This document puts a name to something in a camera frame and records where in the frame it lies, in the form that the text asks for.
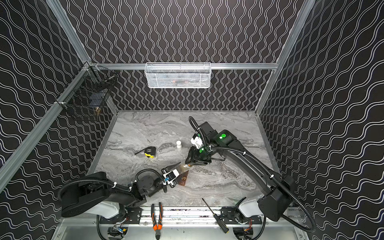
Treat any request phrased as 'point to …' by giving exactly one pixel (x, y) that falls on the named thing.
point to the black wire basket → (89, 88)
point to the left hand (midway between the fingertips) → (185, 168)
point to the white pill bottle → (178, 144)
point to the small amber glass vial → (189, 165)
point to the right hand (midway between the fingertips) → (188, 163)
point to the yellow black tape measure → (149, 152)
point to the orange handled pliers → (158, 227)
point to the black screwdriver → (220, 221)
